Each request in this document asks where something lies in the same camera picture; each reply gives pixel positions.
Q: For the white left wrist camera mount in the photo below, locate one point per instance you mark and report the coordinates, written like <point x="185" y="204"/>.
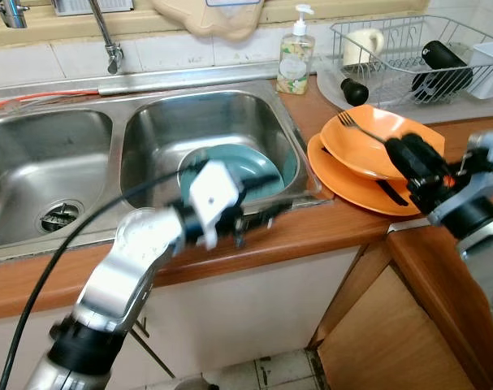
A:
<point x="212" y="195"/>

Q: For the clear soap pump bottle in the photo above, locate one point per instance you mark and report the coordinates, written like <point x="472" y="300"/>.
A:
<point x="296" y="61"/>

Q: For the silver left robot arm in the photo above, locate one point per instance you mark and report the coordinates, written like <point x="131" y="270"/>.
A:
<point x="124" y="276"/>

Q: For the stainless steel double sink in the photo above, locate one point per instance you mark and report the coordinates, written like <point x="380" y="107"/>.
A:
<point x="35" y="162"/>

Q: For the cream ceramic mug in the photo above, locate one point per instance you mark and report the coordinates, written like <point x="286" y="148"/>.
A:
<point x="364" y="45"/>

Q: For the chrome sink faucet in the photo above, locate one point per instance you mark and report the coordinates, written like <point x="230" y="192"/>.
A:
<point x="108" y="41"/>

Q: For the white plastic cutlery holder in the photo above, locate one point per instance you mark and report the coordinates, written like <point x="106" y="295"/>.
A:
<point x="490" y="69"/>

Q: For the yellow wooden window frame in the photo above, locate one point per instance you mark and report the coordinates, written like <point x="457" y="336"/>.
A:
<point x="67" y="32"/>

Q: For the beige plastic tray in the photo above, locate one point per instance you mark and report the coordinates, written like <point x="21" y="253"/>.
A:
<point x="205" y="20"/>

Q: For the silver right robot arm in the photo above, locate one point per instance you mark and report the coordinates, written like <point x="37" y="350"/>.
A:
<point x="488" y="260"/>

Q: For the grey plastic drip tray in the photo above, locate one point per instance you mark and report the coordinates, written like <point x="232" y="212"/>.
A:
<point x="331" y="89"/>

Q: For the chrome wall tap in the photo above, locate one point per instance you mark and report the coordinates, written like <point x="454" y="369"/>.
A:
<point x="10" y="12"/>

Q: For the white cabinet door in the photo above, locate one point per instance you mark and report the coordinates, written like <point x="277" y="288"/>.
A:
<point x="254" y="309"/>

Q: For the silver metal fork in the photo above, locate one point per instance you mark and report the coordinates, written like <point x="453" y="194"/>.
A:
<point x="361" y="130"/>

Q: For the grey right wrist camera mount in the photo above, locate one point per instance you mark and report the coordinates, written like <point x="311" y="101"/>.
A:
<point x="483" y="154"/>

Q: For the small black bottle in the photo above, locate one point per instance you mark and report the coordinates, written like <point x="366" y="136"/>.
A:
<point x="353" y="91"/>

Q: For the brown wooden base cabinet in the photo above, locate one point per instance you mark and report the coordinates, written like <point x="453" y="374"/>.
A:
<point x="392" y="341"/>

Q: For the teal plate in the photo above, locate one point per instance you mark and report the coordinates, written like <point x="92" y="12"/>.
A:
<point x="238" y="162"/>

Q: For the metal sink strainer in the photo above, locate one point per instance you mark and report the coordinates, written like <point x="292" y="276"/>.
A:
<point x="61" y="215"/>

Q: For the large black bottle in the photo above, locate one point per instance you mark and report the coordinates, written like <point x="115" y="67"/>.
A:
<point x="441" y="69"/>

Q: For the deep orange plate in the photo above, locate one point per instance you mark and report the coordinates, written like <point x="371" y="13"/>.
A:
<point x="356" y="154"/>

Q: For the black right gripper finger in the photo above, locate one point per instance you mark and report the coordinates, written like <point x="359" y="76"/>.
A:
<point x="426" y="154"/>
<point x="402" y="162"/>

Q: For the flat orange plate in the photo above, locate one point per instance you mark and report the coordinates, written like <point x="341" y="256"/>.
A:
<point x="335" y="183"/>

